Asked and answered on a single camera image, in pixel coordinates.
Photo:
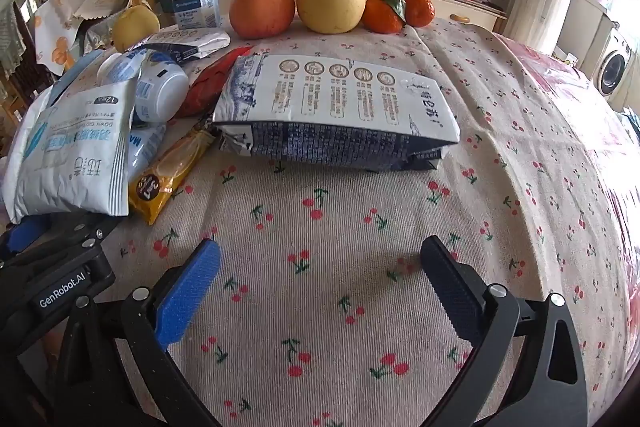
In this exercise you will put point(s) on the white pouch with blue feather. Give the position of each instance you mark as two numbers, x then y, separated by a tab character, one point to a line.
70	157

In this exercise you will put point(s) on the tangerine with green leaf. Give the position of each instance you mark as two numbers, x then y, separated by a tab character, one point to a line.
381	14

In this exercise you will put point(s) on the white cloth with orange print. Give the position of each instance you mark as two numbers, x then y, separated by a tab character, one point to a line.
50	37

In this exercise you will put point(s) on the blue round seat cushion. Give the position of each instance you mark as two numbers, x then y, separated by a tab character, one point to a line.
75	72

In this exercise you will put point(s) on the plain orange tangerine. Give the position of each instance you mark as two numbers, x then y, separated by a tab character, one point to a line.
420	9

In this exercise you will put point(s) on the small flattened white carton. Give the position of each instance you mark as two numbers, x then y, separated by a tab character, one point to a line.
195	42

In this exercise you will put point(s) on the large yellow pear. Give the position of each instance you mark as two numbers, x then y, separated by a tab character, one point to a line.
331	2

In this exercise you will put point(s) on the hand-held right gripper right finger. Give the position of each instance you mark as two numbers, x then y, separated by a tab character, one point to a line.
452	292

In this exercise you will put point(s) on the orange-yellow long wrapper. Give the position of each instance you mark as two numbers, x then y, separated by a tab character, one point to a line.
165	172

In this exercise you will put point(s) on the white and blue large bag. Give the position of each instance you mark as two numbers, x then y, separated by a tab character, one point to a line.
335	107

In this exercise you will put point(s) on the cherry-print tablecloth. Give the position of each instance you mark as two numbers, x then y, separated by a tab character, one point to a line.
350	217

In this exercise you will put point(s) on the red apple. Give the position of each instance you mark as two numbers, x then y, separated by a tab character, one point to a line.
262	9

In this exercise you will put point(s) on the pale lace tablecloth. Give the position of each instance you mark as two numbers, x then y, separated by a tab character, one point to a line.
97	32

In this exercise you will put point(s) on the white washing machine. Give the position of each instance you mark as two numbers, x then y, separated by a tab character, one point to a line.
612	67

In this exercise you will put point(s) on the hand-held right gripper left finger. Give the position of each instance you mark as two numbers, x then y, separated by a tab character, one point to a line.
187	292

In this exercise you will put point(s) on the grey lace chair cover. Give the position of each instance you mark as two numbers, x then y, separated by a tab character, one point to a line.
10	37

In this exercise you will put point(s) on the red snack packet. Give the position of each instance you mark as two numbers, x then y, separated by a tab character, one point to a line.
207	89

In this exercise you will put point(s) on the small yellow pear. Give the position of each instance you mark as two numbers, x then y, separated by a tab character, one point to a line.
135	29

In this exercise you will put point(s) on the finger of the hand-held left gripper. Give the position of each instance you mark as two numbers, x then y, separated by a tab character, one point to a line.
65	232

